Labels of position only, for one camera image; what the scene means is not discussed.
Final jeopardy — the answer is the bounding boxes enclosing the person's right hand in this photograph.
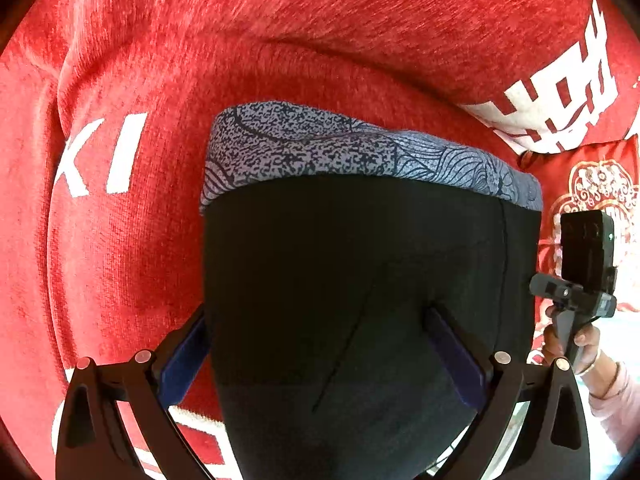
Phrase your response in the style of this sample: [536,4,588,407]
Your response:
[541,305,602,377]

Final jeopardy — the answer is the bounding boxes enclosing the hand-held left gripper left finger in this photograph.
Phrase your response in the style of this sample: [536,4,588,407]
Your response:
[55,305,213,480]

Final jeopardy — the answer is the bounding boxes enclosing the black pants with grey waistband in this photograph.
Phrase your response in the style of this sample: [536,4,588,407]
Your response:
[199,101,544,480]

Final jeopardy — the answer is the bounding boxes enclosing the red cushion with gold pattern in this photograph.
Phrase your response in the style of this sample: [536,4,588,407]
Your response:
[517,134,640,366]

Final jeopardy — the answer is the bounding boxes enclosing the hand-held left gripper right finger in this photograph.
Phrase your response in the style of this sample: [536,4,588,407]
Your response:
[424,305,592,480]

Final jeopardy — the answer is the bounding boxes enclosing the person's right forearm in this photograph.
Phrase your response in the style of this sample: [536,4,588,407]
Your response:
[587,360,640,457]

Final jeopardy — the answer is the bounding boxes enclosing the red printed blanket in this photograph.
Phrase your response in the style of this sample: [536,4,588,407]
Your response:
[0,0,640,480]

